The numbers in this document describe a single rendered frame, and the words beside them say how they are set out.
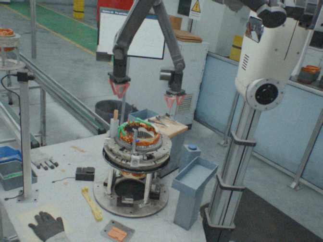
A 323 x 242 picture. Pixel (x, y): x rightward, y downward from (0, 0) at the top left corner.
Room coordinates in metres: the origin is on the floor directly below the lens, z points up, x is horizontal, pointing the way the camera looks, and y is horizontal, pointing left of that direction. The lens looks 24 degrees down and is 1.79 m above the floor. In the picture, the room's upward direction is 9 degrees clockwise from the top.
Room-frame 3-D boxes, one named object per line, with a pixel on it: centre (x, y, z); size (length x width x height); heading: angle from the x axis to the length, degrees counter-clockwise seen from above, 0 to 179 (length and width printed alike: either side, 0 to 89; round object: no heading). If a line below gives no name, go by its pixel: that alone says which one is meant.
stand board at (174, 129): (1.57, -0.02, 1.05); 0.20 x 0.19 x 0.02; 54
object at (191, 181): (1.14, -0.19, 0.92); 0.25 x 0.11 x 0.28; 153
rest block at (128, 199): (1.17, 0.10, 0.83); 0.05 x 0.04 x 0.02; 99
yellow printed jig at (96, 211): (1.13, 0.26, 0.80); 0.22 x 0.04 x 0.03; 37
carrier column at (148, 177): (1.18, 0.02, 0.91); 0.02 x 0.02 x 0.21
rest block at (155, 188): (1.28, -0.03, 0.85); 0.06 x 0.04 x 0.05; 1
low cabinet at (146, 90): (4.04, 0.08, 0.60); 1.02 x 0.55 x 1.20; 43
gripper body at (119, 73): (1.26, 0.21, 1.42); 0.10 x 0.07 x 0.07; 38
